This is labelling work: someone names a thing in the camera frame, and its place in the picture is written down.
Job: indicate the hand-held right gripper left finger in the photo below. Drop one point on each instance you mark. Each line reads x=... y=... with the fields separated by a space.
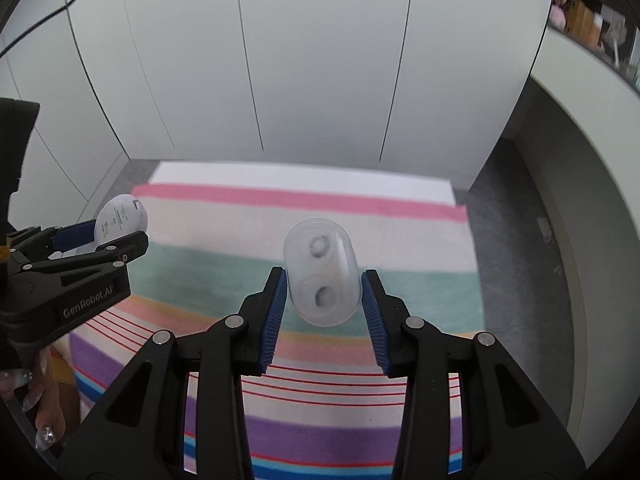
x=272 y=320

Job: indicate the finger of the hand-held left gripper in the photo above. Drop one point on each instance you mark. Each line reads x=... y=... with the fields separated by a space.
x=100 y=255
x=70 y=237

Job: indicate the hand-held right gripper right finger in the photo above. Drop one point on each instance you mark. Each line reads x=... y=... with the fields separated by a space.
x=375 y=320

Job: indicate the white round container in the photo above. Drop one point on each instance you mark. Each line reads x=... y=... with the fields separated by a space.
x=122 y=215

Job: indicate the translucent plastic case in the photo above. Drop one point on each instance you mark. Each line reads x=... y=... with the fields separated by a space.
x=320 y=270

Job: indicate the brown cardboard box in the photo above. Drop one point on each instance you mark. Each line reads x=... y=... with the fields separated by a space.
x=70 y=400

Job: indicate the person's left hand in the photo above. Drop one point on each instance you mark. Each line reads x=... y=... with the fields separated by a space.
x=47 y=400

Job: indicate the striped colourful cloth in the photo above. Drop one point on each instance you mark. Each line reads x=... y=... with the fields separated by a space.
x=225 y=240

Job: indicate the floor outlet cover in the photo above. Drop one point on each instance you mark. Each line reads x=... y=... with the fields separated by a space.
x=546 y=231

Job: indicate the white tall cabinet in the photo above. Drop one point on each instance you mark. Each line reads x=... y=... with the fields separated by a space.
x=300 y=60

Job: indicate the white counter with dark top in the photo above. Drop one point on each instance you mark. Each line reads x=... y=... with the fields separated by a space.
x=590 y=110

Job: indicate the pink plush toy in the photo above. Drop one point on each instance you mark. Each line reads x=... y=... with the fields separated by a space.
x=557 y=16

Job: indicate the brown carton on counter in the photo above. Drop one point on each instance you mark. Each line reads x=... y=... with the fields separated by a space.
x=582 y=20

